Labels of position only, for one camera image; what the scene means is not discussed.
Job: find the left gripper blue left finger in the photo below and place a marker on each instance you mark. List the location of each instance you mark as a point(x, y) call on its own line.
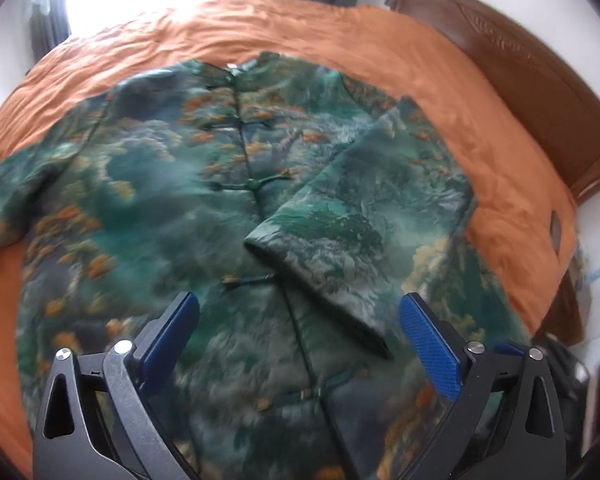
point(94, 420)

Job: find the left grey curtain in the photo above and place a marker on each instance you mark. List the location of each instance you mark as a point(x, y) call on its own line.
point(48, 25)

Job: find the brown wooden headboard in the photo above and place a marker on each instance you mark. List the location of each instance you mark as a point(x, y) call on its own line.
point(546, 95)

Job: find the green patterned brocade jacket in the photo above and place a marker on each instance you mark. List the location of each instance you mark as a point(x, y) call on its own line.
point(299, 206)

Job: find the black duvet label patch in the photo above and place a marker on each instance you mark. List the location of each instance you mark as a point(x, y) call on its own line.
point(555, 231)

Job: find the orange duvet on bed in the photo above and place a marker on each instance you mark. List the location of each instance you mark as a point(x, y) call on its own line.
point(515, 184)

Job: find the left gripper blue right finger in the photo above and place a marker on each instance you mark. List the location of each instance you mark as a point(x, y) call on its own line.
point(504, 421)

